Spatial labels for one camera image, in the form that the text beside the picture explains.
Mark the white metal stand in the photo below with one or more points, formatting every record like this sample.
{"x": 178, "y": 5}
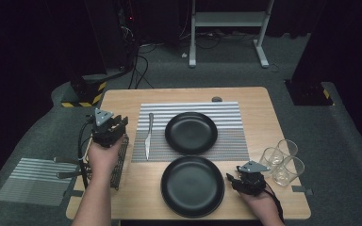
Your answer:
{"x": 229, "y": 19}

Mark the silver knife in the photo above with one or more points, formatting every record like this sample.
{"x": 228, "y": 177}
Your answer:
{"x": 149, "y": 138}

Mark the person's right hand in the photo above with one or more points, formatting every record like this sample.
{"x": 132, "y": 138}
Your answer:
{"x": 264, "y": 210}

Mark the small white plug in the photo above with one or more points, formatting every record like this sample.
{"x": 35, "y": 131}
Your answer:
{"x": 184, "y": 55}

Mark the grey striped placemat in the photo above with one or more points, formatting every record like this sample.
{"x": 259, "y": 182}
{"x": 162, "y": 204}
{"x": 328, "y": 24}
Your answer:
{"x": 28, "y": 185}
{"x": 232, "y": 141}

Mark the clear drinking glass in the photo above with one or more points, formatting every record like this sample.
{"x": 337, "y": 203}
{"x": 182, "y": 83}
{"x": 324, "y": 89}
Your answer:
{"x": 287, "y": 174}
{"x": 288, "y": 147}
{"x": 270, "y": 163}

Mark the black yellow-striped stand base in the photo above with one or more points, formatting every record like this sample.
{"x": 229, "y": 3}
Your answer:
{"x": 88, "y": 91}
{"x": 308, "y": 92}

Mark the grey metal cutlery piece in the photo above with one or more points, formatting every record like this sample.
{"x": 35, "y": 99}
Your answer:
{"x": 70, "y": 174}
{"x": 69, "y": 162}

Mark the grey round table grommet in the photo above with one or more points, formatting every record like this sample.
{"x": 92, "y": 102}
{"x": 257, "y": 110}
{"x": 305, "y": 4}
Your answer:
{"x": 217, "y": 99}

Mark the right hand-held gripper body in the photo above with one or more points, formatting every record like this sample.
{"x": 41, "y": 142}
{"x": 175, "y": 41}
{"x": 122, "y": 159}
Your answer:
{"x": 251, "y": 182}

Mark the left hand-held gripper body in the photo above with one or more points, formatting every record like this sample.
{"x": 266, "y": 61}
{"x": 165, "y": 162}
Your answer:
{"x": 106, "y": 135}

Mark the black plate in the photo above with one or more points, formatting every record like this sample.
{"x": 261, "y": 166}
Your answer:
{"x": 191, "y": 133}
{"x": 192, "y": 217}
{"x": 192, "y": 186}

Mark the black equipment tower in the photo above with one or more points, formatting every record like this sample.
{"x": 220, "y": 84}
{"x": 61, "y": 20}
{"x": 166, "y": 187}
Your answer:
{"x": 122, "y": 31}

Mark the person's left hand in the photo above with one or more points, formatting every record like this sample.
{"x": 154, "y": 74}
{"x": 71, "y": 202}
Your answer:
{"x": 103, "y": 161}

